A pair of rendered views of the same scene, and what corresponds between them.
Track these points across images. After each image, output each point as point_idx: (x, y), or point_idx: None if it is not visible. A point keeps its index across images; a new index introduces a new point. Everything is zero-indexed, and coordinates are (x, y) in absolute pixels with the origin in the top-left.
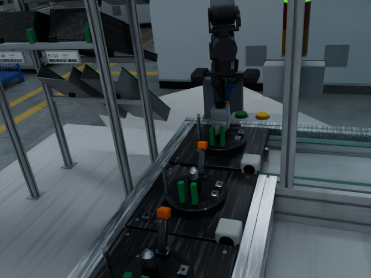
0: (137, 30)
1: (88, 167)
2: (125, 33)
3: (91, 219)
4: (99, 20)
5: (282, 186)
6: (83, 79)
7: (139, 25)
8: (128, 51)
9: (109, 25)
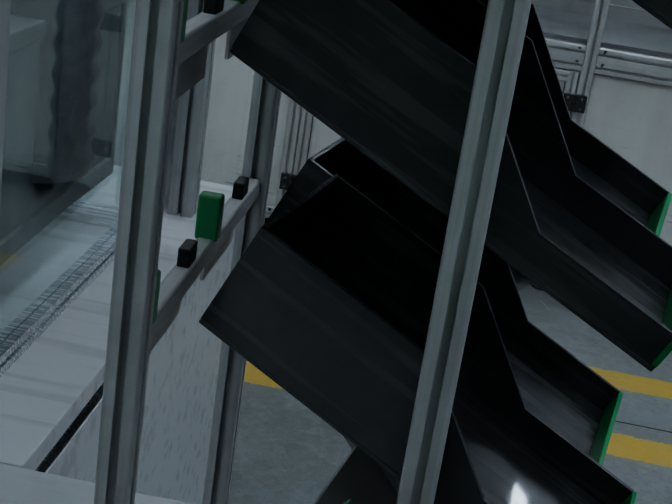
0: (415, 415)
1: None
2: (413, 398)
3: None
4: (136, 267)
5: None
6: (352, 449)
7: (446, 408)
8: (400, 467)
9: (327, 324)
